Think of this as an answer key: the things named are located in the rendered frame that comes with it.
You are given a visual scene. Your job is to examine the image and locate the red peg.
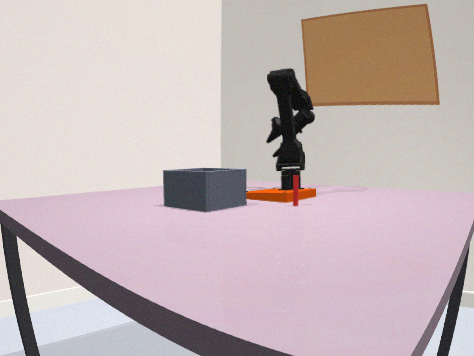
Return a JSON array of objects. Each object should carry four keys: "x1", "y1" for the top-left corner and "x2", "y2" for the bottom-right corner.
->
[{"x1": 293, "y1": 176, "x2": 299, "y2": 206}]

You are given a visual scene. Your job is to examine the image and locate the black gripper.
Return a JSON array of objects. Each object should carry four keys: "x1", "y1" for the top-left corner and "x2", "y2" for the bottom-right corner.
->
[{"x1": 267, "y1": 117, "x2": 303, "y2": 157}]

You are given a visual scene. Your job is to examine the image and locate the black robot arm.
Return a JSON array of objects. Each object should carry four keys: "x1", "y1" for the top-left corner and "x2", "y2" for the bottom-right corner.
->
[{"x1": 267, "y1": 68, "x2": 315, "y2": 191}]

